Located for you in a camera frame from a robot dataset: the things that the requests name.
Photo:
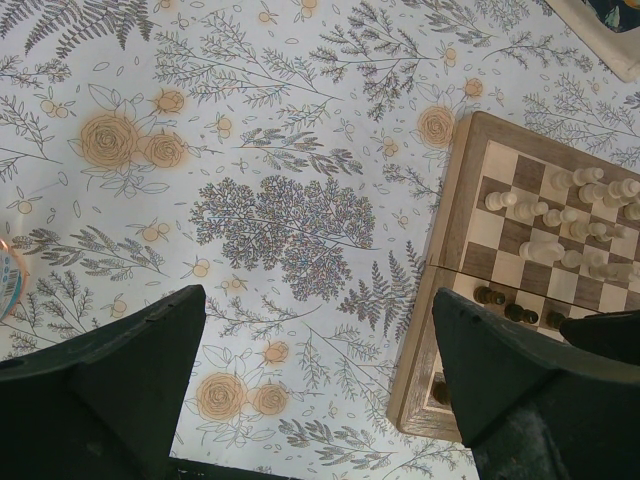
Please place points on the wooden chess board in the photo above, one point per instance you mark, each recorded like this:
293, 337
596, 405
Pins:
506, 185

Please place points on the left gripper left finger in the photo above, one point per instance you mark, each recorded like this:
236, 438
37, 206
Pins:
105, 404

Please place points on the pink capped bottle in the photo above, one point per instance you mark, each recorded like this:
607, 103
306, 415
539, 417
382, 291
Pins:
13, 279

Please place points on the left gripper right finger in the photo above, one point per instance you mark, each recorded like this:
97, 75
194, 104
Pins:
532, 407

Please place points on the dark chess rook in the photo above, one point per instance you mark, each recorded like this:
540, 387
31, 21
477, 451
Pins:
440, 393

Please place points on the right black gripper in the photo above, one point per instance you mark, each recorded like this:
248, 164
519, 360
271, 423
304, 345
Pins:
613, 335

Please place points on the white chess knight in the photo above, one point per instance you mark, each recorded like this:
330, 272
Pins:
542, 251

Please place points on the floral table mat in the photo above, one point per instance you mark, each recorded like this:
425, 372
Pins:
288, 156

